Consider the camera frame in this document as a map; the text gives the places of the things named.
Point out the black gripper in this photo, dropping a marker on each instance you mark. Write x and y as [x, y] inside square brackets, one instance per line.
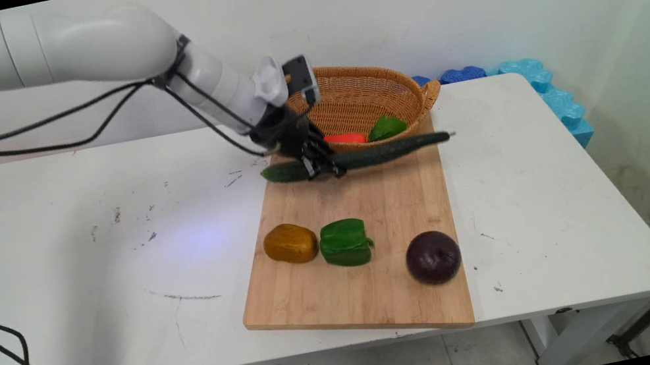
[284, 131]

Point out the long dark green cucumber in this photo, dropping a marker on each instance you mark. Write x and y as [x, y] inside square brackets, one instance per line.
[386, 151]

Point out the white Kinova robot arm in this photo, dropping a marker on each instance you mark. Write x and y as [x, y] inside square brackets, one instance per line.
[94, 46]

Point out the red orange toy vegetable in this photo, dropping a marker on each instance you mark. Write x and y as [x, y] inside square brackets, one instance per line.
[345, 138]

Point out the small green toy pepper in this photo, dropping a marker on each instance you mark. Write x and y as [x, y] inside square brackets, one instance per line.
[386, 127]

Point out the woven wicker basket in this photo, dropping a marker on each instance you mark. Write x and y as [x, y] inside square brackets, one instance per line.
[364, 98]

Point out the large green bell pepper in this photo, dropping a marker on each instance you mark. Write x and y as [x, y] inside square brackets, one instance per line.
[345, 243]

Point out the bamboo cutting board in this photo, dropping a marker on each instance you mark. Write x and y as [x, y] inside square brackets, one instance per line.
[350, 251]

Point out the dark purple round fruit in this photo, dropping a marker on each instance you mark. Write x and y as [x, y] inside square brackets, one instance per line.
[433, 258]

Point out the dark blue foam piece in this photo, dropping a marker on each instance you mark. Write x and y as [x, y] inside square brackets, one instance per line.
[461, 74]

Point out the light blue foam piece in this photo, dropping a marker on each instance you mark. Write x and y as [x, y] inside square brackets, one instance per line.
[554, 95]

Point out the white table leg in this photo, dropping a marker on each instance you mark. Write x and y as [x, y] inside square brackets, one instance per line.
[573, 339]

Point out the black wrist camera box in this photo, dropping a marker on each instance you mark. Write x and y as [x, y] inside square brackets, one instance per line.
[302, 79]

